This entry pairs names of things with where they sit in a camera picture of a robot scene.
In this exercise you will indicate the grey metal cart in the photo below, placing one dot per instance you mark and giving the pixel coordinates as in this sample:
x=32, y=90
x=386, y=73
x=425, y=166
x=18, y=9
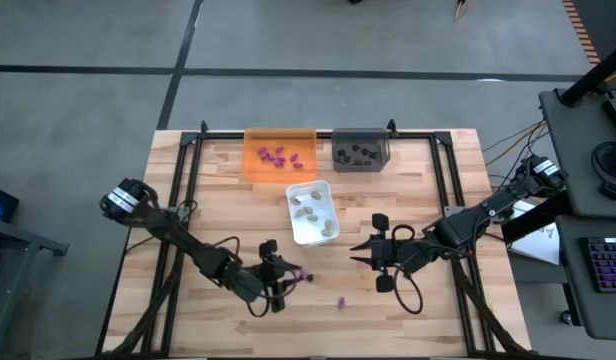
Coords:
x=28, y=239

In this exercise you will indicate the black headphones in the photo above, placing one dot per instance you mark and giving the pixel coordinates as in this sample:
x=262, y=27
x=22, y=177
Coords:
x=608, y=172

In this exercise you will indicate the grey translucent plastic bin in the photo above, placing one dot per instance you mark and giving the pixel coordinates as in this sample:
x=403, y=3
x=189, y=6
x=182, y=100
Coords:
x=360, y=167

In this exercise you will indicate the grey desk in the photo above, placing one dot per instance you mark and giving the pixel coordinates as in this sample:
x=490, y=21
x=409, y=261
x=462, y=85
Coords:
x=570, y=280
x=573, y=150

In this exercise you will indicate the orange translucent plastic bin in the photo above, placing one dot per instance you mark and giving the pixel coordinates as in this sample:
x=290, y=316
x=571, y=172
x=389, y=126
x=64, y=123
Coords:
x=258, y=172

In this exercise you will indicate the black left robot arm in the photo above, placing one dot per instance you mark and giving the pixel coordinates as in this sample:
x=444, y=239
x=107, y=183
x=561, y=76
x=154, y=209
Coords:
x=188, y=245

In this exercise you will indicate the white paper sheet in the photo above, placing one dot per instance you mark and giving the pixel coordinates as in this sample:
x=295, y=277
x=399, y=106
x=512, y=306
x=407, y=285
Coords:
x=538, y=245

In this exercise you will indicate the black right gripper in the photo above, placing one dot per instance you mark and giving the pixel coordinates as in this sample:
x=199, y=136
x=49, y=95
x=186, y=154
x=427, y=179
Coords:
x=388, y=252

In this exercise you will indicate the black box with blue light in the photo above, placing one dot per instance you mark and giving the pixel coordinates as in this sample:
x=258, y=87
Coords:
x=5, y=200

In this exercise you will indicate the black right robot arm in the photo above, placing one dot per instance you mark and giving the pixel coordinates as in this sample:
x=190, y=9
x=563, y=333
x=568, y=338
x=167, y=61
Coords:
x=468, y=227

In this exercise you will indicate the black backlit keyboard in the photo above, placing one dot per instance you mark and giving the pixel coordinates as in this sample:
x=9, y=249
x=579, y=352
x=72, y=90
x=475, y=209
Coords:
x=608, y=265

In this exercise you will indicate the black aluminium table frame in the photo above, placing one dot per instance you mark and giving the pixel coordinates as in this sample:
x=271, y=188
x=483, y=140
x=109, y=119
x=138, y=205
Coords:
x=188, y=165

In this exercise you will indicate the black caster wheel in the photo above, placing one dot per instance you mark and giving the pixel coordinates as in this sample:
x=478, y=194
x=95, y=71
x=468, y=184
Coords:
x=567, y=318

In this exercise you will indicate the grey metal frame bracket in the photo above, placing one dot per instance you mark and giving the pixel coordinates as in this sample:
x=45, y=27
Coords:
x=450, y=211

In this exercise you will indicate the black diagonal metal bar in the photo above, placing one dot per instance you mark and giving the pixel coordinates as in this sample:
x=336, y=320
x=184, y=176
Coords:
x=593, y=77
x=530, y=222

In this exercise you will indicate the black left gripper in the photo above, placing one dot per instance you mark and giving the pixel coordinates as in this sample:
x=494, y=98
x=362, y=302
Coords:
x=270, y=272

